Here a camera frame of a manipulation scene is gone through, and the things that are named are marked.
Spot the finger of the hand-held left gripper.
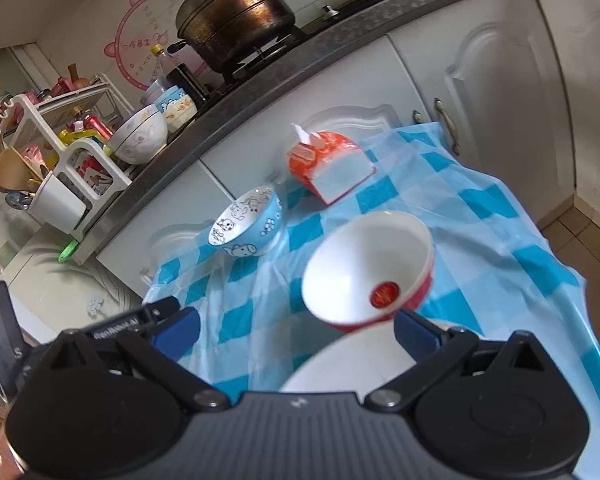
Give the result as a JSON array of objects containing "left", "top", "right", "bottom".
[{"left": 142, "top": 296, "right": 181, "bottom": 322}]

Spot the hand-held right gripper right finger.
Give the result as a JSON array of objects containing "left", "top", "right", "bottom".
[{"left": 364, "top": 308, "right": 548, "bottom": 413}]

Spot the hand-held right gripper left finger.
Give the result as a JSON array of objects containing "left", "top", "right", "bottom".
[{"left": 42, "top": 307, "right": 231, "bottom": 413}]

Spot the large white flower-print plate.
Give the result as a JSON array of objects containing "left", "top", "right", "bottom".
[{"left": 279, "top": 316, "right": 482, "bottom": 394}]

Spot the red and white bowl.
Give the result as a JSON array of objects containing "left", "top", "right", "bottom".
[{"left": 302, "top": 211, "right": 435, "bottom": 334}]

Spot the white cabinet door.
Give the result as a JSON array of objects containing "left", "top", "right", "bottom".
[
  {"left": 386, "top": 0, "right": 577, "bottom": 227},
  {"left": 199, "top": 34, "right": 417, "bottom": 212},
  {"left": 96, "top": 159, "right": 242, "bottom": 302}
]

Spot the blue cartoon bowl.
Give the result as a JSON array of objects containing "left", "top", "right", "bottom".
[{"left": 208, "top": 185, "right": 283, "bottom": 259}]

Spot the blue checked tablecloth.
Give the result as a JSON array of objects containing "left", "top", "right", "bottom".
[{"left": 142, "top": 120, "right": 599, "bottom": 480}]

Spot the white utensil holder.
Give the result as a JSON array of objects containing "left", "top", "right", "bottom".
[{"left": 27, "top": 172, "right": 89, "bottom": 234}]

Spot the wooden spatula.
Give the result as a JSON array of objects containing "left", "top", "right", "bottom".
[{"left": 0, "top": 147, "right": 42, "bottom": 194}]

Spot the white dish rack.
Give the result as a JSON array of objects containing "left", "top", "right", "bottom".
[{"left": 2, "top": 74, "right": 137, "bottom": 237}]

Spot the white pink-flower bowl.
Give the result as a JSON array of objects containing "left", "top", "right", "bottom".
[{"left": 107, "top": 106, "right": 169, "bottom": 165}]

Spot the orange tissue packet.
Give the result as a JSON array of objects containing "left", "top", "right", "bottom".
[{"left": 285, "top": 123, "right": 376, "bottom": 206}]

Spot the blue patterned small bowl stack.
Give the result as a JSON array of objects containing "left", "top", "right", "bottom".
[{"left": 152, "top": 85, "right": 197, "bottom": 134}]

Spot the dark soy sauce bottle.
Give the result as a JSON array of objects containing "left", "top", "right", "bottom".
[{"left": 150, "top": 43, "right": 209, "bottom": 107}]

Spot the gas stove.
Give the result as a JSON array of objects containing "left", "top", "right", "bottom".
[{"left": 205, "top": 0, "right": 433, "bottom": 83}]

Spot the grey kitchen countertop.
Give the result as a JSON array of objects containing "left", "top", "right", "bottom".
[{"left": 72, "top": 0, "right": 532, "bottom": 267}]

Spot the metal steamer pot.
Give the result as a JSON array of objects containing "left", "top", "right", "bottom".
[{"left": 167, "top": 0, "right": 297, "bottom": 74}]

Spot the brass cabinet handle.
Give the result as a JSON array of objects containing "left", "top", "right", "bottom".
[{"left": 433, "top": 98, "right": 461, "bottom": 156}]

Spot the pink round wall sticker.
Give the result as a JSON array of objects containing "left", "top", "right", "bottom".
[{"left": 102, "top": 0, "right": 207, "bottom": 92}]

